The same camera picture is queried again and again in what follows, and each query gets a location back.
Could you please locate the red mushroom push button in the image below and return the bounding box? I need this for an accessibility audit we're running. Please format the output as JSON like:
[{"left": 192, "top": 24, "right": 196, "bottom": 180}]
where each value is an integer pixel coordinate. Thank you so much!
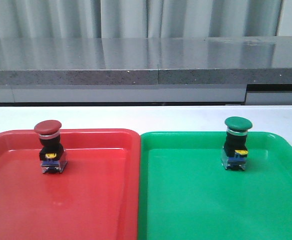
[{"left": 34, "top": 119, "right": 68, "bottom": 174}]

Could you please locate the green plastic tray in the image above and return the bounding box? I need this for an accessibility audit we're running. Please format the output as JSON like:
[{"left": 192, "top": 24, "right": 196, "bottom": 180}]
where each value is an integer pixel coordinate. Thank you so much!
[{"left": 138, "top": 131, "right": 292, "bottom": 240}]

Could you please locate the red plastic tray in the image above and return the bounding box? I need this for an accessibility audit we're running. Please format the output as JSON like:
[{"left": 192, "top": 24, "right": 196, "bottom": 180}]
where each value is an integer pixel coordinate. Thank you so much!
[{"left": 0, "top": 129, "right": 140, "bottom": 240}]

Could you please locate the green mushroom push button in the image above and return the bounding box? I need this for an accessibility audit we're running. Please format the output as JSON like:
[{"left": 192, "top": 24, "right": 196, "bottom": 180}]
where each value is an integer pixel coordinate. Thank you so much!
[{"left": 221, "top": 116, "right": 253, "bottom": 171}]

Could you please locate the grey stone counter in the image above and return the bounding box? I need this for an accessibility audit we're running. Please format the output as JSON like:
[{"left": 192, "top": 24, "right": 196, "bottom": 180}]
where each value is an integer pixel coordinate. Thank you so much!
[{"left": 0, "top": 35, "right": 292, "bottom": 106}]

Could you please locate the white pleated curtain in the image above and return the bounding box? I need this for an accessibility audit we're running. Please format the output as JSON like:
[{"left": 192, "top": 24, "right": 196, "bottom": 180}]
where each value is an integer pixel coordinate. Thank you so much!
[{"left": 0, "top": 0, "right": 282, "bottom": 39}]

